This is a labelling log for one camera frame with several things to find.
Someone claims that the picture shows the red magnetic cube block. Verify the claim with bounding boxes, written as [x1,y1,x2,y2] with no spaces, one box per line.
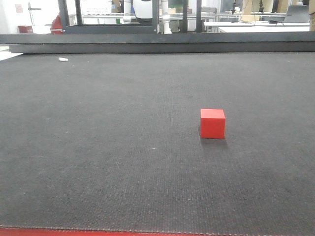
[200,108,226,139]

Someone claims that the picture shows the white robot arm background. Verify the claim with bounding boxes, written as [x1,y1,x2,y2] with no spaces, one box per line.
[123,0,172,34]

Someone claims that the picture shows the dark grey stacked boards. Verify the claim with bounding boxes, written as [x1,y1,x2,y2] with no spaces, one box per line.
[0,31,315,54]

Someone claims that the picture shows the white lab table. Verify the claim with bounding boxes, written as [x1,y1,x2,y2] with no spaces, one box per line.
[204,22,310,33]

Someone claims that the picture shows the small red box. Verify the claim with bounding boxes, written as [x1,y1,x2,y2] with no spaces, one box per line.
[18,25,33,34]

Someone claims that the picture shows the grey laptop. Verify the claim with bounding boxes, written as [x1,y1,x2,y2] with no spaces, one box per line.
[268,5,310,23]

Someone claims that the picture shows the black metal frame stand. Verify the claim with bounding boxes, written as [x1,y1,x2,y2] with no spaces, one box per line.
[58,0,188,34]

